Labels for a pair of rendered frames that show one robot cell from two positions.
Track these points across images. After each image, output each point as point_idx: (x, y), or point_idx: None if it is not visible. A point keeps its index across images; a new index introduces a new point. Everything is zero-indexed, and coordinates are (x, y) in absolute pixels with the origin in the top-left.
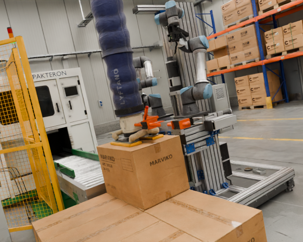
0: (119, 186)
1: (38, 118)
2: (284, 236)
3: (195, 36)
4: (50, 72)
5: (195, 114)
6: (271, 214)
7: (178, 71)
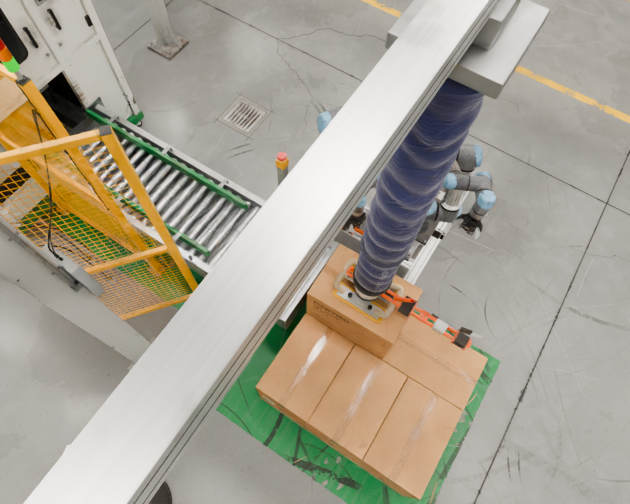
0: (342, 329)
1: (161, 230)
2: (459, 294)
3: None
4: None
5: (430, 236)
6: (443, 256)
7: None
